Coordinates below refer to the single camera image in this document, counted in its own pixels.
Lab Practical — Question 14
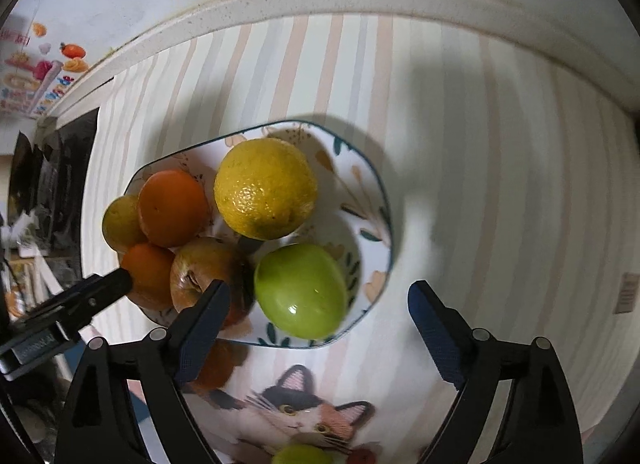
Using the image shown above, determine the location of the yellow lemon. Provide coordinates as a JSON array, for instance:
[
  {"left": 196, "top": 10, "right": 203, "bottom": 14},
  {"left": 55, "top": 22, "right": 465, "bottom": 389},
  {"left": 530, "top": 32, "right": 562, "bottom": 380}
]
[{"left": 214, "top": 138, "right": 319, "bottom": 241}]

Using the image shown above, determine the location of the orange in plate back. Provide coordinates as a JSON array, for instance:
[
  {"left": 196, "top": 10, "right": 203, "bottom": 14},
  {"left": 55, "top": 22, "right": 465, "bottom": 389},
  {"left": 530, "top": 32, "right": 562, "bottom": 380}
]
[{"left": 138, "top": 170, "right": 210, "bottom": 248}]

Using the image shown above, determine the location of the dark orange fruit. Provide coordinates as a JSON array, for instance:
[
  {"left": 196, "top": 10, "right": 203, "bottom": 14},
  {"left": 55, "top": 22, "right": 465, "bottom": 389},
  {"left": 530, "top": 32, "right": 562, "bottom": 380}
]
[{"left": 192, "top": 339, "right": 235, "bottom": 390}]

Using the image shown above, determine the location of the floral oval ceramic plate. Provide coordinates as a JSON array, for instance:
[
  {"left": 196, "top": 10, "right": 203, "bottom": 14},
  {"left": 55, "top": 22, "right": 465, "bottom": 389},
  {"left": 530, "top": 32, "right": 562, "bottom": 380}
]
[{"left": 124, "top": 119, "right": 394, "bottom": 349}]

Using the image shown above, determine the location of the small red tomato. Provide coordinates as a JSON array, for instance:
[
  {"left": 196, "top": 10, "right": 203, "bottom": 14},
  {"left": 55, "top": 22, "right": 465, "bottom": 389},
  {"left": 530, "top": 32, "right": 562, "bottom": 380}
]
[{"left": 345, "top": 448, "right": 376, "bottom": 464}]

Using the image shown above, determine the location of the green apple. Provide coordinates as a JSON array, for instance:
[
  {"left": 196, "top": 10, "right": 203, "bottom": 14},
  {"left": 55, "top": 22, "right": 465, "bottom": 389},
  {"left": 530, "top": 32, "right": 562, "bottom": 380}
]
[
  {"left": 271, "top": 444, "right": 333, "bottom": 464},
  {"left": 254, "top": 244, "right": 348, "bottom": 340}
]

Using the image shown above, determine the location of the bright orange fruit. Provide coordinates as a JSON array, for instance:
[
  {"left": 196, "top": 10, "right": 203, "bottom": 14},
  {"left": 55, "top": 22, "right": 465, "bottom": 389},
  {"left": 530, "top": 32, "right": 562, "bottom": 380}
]
[{"left": 120, "top": 243, "right": 175, "bottom": 311}]

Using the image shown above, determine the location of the yellow-green citrus fruit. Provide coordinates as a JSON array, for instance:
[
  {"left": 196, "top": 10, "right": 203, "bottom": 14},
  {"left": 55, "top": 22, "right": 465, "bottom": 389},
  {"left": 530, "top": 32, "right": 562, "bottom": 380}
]
[{"left": 102, "top": 195, "right": 146, "bottom": 254}]

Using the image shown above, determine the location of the brown russet apple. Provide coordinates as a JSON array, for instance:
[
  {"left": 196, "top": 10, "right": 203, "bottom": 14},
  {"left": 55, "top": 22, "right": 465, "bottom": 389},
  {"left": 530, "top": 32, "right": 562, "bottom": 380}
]
[{"left": 169, "top": 236, "right": 254, "bottom": 328}]

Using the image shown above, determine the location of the striped cat print mat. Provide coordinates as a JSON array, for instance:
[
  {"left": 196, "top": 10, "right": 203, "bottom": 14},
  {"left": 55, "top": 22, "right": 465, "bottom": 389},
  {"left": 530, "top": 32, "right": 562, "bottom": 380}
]
[{"left": 81, "top": 15, "right": 639, "bottom": 463}]

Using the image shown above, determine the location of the colourful wall sticker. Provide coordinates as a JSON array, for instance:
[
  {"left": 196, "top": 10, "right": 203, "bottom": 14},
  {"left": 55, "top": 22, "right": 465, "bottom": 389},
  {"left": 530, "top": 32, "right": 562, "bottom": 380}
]
[{"left": 1, "top": 15, "right": 91, "bottom": 118}]

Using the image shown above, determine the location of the black gas stove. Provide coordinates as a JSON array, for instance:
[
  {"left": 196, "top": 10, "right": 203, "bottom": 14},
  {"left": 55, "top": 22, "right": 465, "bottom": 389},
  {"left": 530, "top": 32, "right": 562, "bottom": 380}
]
[{"left": 8, "top": 109, "right": 98, "bottom": 285}]

